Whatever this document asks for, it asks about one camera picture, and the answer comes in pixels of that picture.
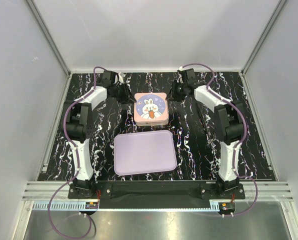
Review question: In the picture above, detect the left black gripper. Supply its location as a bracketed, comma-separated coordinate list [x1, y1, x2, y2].
[112, 82, 137, 105]

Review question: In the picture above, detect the pink tin lid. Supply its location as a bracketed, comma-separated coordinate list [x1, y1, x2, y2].
[134, 92, 169, 120]

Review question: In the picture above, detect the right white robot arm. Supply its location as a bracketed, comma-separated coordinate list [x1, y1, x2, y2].
[166, 66, 247, 199]

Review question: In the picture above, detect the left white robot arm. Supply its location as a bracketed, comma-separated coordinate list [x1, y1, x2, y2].
[61, 69, 136, 198]

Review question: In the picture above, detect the pink chocolate tin box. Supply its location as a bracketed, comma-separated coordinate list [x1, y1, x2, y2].
[134, 116, 169, 127]

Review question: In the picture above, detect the lilac plastic tray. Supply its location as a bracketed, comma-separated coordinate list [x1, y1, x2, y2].
[113, 130, 177, 176]

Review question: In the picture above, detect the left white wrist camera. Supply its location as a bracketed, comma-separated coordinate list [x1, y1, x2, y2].
[118, 72, 125, 84]

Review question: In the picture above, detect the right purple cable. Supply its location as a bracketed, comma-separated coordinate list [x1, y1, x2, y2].
[178, 62, 260, 218]

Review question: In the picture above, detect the purple cable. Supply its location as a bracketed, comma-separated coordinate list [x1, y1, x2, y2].
[178, 62, 260, 218]
[46, 65, 107, 238]

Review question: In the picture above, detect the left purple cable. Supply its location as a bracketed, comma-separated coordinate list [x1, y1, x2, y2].
[46, 65, 107, 238]

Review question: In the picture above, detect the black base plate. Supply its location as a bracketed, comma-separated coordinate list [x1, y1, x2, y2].
[68, 181, 246, 210]

